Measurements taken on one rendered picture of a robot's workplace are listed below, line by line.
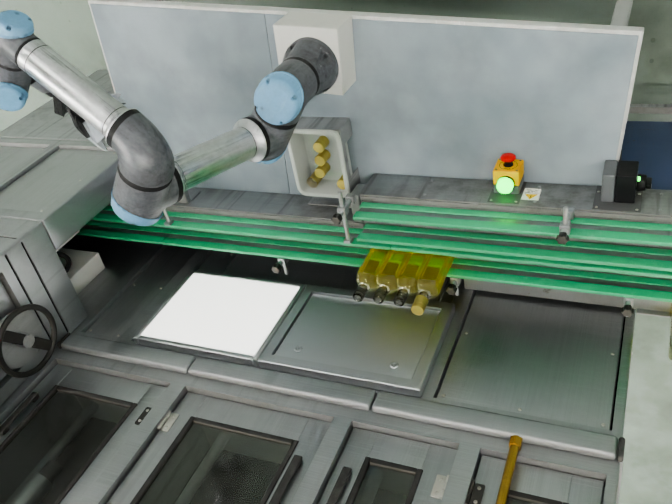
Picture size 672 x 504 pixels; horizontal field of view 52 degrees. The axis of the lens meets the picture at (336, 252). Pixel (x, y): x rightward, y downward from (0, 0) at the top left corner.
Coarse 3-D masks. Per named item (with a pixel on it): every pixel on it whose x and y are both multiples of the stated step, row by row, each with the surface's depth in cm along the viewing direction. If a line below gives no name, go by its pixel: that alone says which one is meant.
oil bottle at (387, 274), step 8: (392, 256) 195; (400, 256) 194; (384, 264) 192; (392, 264) 192; (400, 264) 192; (384, 272) 189; (392, 272) 189; (376, 280) 189; (384, 280) 187; (392, 280) 187; (392, 288) 188
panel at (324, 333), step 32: (320, 288) 213; (288, 320) 203; (320, 320) 201; (352, 320) 199; (384, 320) 197; (416, 320) 195; (448, 320) 192; (192, 352) 201; (224, 352) 196; (288, 352) 193; (320, 352) 190; (352, 352) 188; (384, 352) 186; (416, 352) 184; (352, 384) 182; (384, 384) 176; (416, 384) 174
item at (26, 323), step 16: (32, 304) 199; (16, 320) 199; (32, 320) 204; (48, 320) 206; (0, 336) 190; (16, 336) 195; (32, 336) 199; (0, 352) 190; (16, 352) 200; (32, 352) 205; (48, 352) 206; (16, 368) 201
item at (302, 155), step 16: (288, 144) 204; (304, 144) 210; (336, 144) 206; (304, 160) 212; (336, 160) 210; (304, 176) 213; (336, 176) 213; (304, 192) 213; (320, 192) 211; (336, 192) 209
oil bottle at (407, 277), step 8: (408, 256) 194; (416, 256) 193; (424, 256) 192; (408, 264) 191; (416, 264) 190; (400, 272) 188; (408, 272) 188; (416, 272) 187; (400, 280) 186; (408, 280) 185; (416, 280) 186; (408, 288) 185; (416, 288) 187
